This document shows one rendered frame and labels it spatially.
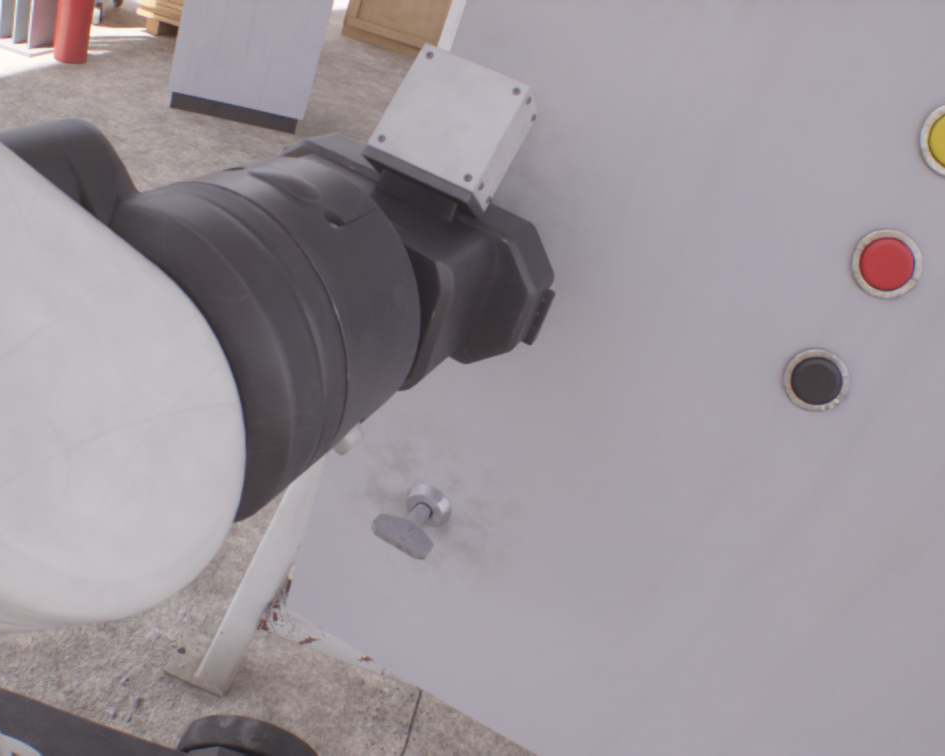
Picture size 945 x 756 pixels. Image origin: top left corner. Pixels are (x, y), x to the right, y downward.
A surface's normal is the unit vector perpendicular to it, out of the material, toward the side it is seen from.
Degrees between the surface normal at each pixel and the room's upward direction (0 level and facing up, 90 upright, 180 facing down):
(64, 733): 0
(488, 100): 60
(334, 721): 0
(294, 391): 65
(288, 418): 77
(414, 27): 90
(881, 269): 90
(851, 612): 90
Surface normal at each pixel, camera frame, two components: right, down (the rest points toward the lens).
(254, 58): 0.17, 0.58
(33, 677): 0.32, -0.79
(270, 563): -0.15, 0.44
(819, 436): -0.38, 0.39
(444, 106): -0.17, -0.07
